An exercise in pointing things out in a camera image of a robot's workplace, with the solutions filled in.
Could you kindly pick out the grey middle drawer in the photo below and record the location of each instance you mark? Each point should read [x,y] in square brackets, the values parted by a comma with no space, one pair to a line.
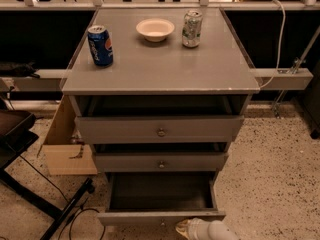
[152,157]

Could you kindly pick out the white bowl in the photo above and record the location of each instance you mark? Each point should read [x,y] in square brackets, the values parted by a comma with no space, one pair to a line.
[155,29]

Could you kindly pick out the metal rail beam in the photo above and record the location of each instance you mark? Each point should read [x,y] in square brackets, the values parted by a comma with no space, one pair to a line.
[53,80]

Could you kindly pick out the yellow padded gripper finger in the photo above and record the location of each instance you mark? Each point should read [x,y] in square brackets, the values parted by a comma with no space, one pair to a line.
[182,228]

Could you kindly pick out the cardboard box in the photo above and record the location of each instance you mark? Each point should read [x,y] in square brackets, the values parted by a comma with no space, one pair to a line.
[64,149]

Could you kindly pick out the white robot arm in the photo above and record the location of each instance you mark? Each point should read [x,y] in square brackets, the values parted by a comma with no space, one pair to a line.
[221,232]

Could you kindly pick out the grey drawer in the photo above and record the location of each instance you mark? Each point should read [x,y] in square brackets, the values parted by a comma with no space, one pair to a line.
[160,198]
[158,119]
[152,157]

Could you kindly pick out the grey bottom drawer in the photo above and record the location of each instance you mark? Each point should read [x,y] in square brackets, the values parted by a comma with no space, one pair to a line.
[160,198]

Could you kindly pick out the grey top drawer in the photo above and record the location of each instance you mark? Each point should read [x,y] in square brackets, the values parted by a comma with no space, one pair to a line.
[158,119]

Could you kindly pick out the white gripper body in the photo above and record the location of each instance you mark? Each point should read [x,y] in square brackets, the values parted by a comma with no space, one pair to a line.
[195,230]

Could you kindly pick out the blue Pepsi can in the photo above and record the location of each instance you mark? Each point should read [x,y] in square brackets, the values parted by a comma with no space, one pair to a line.
[100,45]

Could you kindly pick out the silver green soda can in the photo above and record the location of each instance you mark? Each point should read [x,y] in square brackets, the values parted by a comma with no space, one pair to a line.
[191,30]

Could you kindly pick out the grey drawer cabinet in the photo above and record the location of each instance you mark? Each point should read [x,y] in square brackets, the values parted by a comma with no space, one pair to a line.
[167,68]

